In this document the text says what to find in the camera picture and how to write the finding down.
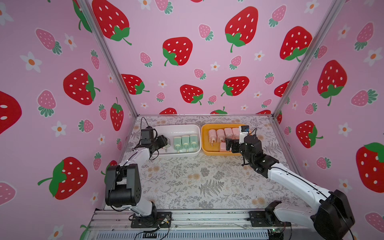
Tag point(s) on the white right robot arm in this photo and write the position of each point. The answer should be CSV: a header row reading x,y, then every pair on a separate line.
x,y
328,213

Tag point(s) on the floral patterned table mat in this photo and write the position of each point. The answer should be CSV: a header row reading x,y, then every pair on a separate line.
x,y
210,182

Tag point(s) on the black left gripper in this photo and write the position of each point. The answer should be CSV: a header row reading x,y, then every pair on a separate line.
x,y
162,142

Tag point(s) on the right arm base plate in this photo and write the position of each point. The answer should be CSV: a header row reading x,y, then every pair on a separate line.
x,y
266,217

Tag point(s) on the yellow plastic storage box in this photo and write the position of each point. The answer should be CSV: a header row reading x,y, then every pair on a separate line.
x,y
215,149

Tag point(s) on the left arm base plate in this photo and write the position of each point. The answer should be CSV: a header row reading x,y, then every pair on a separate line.
x,y
155,220

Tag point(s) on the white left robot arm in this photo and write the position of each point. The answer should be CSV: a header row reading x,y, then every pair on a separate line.
x,y
123,184

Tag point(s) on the white plastic storage box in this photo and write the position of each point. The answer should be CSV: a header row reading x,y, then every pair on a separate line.
x,y
171,131

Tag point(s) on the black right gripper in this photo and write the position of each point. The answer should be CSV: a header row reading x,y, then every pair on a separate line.
x,y
235,145

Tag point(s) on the aluminium front rail frame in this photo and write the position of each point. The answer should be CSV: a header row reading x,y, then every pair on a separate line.
x,y
194,225

